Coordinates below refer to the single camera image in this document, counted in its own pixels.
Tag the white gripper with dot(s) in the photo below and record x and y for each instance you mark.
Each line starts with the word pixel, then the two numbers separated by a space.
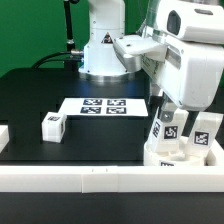
pixel 189 75

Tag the white U-shaped fence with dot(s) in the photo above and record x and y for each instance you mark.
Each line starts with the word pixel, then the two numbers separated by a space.
pixel 91 179

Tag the white marker sheet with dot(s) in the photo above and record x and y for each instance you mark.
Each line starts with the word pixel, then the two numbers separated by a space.
pixel 104 107

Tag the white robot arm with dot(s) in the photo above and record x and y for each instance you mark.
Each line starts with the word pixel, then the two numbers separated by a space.
pixel 200 21

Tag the white round stool seat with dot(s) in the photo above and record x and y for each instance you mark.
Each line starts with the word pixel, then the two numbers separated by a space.
pixel 178 158

